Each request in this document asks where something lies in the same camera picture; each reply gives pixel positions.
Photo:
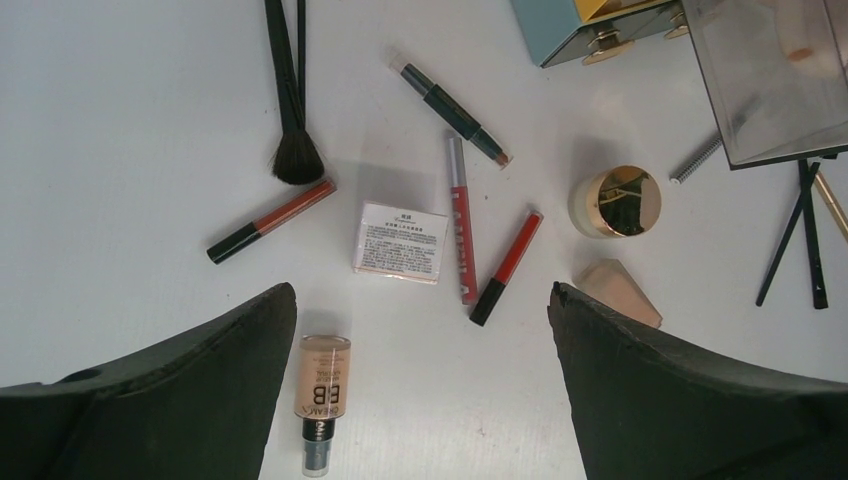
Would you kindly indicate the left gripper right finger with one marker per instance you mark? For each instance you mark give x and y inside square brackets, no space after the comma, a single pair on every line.
[648,405]

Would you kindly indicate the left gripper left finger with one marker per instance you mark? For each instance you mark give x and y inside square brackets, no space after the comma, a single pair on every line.
[198,405]

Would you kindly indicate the red lipstick black cap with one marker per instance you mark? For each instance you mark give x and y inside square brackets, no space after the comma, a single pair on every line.
[502,276]

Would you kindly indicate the clear top drawer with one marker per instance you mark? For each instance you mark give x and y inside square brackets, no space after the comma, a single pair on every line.
[766,110]

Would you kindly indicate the orange three-drawer organizer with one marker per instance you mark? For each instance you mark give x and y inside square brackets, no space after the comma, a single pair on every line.
[558,31]

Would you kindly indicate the beige makeup sponge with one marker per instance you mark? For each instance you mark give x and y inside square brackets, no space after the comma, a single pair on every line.
[813,36]

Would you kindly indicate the BB cream tube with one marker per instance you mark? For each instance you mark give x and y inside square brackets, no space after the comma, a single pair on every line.
[321,396]

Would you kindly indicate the beige foundation tube black cap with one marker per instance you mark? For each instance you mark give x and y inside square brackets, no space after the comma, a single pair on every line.
[607,281]

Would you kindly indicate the gold lid cream jar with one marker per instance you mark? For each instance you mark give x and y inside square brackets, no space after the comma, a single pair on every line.
[621,202]

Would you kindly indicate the grey silver pencil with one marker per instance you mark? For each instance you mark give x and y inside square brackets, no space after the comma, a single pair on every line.
[696,160]

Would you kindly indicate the pink lip gloss tube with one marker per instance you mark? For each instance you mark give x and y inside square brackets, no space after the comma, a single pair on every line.
[461,219]

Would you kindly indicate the small white box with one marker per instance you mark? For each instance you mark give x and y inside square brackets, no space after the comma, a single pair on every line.
[400,243]

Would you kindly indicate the black powder brush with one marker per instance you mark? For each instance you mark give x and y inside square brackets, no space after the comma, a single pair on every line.
[296,160]

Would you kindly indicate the dark concealer stick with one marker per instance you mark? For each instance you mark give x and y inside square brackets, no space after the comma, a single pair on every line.
[450,110]

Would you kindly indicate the thin black eyeliner brush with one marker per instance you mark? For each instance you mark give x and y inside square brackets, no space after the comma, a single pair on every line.
[301,45]

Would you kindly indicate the wooden handle brush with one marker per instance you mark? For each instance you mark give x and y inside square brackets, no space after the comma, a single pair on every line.
[832,204]

